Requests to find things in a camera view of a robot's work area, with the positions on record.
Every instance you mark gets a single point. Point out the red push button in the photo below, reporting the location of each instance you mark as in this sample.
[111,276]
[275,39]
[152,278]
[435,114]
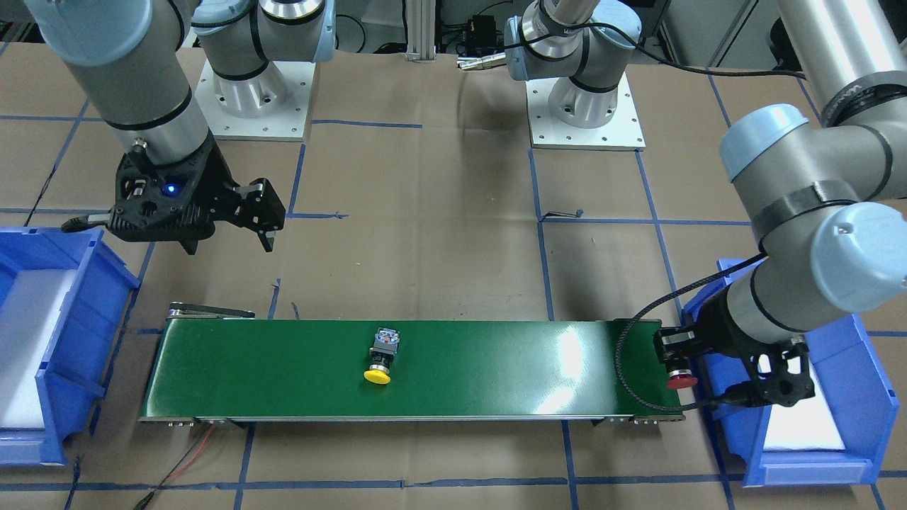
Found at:
[681,379]

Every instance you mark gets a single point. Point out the green conveyor belt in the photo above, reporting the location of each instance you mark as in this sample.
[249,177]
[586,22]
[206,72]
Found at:
[226,368]

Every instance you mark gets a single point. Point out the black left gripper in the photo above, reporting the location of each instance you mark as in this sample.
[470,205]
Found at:
[717,327]

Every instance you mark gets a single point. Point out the white foam pad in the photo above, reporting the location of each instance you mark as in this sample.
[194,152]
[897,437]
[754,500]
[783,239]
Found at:
[808,425]
[29,316]

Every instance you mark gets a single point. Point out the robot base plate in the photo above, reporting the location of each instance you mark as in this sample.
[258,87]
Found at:
[271,107]
[563,116]

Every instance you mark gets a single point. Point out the aluminium frame post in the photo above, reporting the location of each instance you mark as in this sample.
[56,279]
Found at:
[420,28]

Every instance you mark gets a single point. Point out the yellow push button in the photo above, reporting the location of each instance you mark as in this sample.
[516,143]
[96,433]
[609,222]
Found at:
[382,354]

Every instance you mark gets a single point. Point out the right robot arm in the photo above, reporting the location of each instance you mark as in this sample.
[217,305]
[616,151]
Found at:
[123,56]

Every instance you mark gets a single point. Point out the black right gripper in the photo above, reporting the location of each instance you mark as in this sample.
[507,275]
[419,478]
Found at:
[215,178]

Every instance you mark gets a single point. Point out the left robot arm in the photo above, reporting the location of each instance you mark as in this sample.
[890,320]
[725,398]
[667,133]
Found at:
[829,246]

